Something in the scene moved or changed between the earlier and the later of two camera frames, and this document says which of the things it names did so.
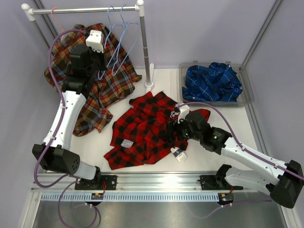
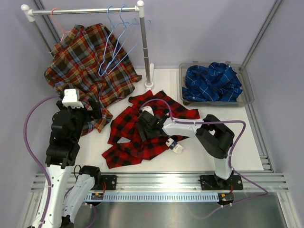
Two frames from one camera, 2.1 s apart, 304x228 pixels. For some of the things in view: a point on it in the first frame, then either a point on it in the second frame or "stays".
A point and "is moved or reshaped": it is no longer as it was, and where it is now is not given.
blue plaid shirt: [208, 82] stays
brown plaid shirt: [113, 85] stays
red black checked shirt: [142, 133] is moved or reshaped
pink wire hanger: [52, 14] stays
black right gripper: [172, 127] to [141, 128]
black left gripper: [101, 55] to [94, 114]
